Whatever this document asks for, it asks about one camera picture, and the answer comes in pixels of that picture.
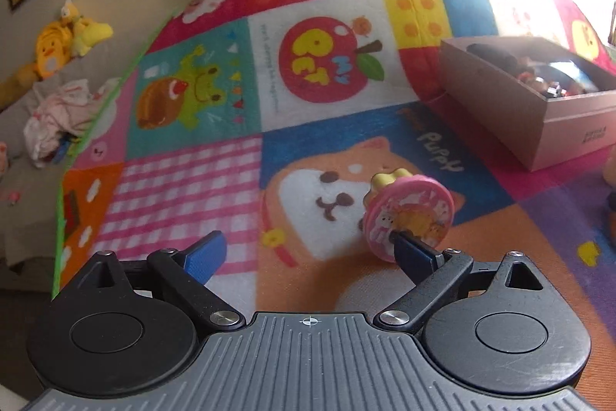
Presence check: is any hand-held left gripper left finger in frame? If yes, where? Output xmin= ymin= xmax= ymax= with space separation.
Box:
xmin=62 ymin=232 xmax=246 ymax=332

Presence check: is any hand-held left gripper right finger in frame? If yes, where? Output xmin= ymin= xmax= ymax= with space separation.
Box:
xmin=375 ymin=233 xmax=559 ymax=330

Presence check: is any pink round cartoon toy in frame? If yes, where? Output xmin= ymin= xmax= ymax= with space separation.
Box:
xmin=362 ymin=167 xmax=456 ymax=266

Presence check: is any pink cardboard box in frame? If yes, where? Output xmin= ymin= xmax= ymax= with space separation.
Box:
xmin=439 ymin=36 xmax=616 ymax=174

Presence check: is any red plastic toy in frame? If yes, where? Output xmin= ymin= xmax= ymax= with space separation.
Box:
xmin=517 ymin=66 xmax=547 ymax=92

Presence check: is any colourful printed blanket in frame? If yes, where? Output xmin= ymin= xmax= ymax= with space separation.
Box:
xmin=50 ymin=0 xmax=616 ymax=411

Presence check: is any grey sofa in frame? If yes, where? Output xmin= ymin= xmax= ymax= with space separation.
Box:
xmin=0 ymin=55 xmax=123 ymax=294

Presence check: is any white pink crumpled cloth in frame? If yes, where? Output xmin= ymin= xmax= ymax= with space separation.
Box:
xmin=23 ymin=76 xmax=122 ymax=169

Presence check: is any long yellow plush toy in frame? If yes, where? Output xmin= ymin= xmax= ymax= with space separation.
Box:
xmin=0 ymin=63 xmax=40 ymax=109

